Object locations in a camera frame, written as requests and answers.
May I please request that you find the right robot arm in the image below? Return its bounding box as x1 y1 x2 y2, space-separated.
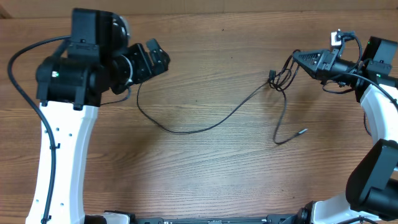
285 31 397 223

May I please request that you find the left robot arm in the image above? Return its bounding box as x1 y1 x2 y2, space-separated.
26 8 170 223

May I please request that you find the thin black usb cable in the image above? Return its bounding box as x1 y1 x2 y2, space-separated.
136 49 308 146

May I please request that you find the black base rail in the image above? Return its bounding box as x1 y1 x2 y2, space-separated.
102 213 312 224

